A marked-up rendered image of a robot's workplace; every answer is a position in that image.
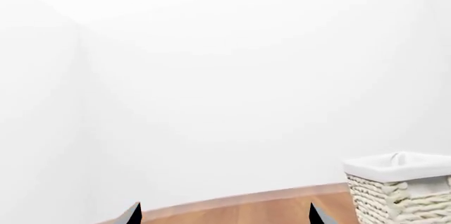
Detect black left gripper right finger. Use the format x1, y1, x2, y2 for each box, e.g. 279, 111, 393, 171
309, 201, 335, 224

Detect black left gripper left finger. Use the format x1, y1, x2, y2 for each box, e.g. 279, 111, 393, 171
118, 201, 142, 224

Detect white woven rope basket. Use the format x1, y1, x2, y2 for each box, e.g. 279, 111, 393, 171
342, 150, 451, 224

